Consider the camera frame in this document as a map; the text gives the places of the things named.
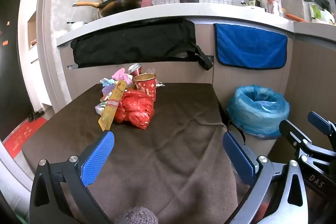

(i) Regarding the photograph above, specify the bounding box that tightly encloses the kitchen counter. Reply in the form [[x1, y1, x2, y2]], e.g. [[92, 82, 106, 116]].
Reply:
[[56, 2, 336, 161]]

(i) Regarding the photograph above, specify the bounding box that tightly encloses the red floor mat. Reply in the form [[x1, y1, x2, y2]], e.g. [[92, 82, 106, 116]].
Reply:
[[3, 116, 48, 159]]

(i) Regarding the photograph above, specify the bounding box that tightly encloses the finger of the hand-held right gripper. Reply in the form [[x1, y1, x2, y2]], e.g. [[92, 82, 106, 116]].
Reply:
[[279, 120, 314, 152], [308, 112, 336, 136]]

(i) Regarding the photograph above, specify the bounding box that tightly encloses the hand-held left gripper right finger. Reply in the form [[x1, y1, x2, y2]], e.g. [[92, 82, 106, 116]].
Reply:
[[223, 131, 309, 224]]

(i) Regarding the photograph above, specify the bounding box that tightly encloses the white trash bin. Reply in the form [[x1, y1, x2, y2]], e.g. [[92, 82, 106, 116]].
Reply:
[[228, 123, 279, 161]]

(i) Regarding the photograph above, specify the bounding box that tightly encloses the black wok with wooden handle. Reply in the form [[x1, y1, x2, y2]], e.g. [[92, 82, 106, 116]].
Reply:
[[73, 0, 143, 18]]

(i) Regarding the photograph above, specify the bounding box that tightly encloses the white plastic bag with greens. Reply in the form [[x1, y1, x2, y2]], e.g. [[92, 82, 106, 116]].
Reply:
[[311, 5, 336, 24]]

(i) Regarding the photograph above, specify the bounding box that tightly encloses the orange carrot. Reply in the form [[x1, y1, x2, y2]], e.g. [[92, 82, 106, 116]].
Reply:
[[286, 13, 306, 22]]

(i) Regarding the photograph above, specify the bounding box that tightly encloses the yellow snack wrapper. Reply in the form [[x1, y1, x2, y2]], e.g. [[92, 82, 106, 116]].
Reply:
[[98, 79, 128, 132]]

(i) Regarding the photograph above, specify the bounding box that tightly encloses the red paper cup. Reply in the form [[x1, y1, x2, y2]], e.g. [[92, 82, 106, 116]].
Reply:
[[133, 73, 157, 102]]

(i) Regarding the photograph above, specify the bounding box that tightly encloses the red plastic bag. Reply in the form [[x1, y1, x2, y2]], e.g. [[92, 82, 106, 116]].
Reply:
[[115, 89, 155, 130]]

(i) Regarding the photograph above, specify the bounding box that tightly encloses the black refrigerator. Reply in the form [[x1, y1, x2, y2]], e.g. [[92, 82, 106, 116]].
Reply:
[[0, 0, 33, 140]]

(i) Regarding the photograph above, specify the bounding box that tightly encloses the pair of dark shoes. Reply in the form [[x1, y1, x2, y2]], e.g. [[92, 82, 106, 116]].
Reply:
[[28, 110, 45, 123]]

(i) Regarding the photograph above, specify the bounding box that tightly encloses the black fabric bag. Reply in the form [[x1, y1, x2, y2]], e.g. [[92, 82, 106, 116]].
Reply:
[[70, 18, 214, 71]]

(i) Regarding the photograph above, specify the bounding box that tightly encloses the pink crumpled paper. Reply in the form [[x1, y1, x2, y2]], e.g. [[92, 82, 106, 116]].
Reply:
[[112, 69, 134, 85]]

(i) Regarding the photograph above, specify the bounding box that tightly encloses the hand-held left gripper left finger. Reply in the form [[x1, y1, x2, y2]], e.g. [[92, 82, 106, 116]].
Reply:
[[29, 130, 115, 224]]

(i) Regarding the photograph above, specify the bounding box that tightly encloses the crushed red silver can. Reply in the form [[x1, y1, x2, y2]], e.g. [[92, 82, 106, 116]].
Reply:
[[128, 63, 143, 77]]

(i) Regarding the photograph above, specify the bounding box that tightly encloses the blue towel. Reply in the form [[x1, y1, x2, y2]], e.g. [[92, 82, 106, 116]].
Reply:
[[213, 23, 288, 69]]

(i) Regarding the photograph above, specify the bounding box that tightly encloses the red label plastic bottle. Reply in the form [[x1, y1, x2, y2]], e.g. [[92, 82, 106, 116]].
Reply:
[[266, 0, 282, 14]]

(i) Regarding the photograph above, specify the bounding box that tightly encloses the grey knitted cloth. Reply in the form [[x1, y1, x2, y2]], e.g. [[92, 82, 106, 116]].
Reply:
[[113, 207, 159, 224]]

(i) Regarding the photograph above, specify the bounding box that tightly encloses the brown blanket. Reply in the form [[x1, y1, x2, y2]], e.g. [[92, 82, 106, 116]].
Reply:
[[22, 83, 238, 224]]

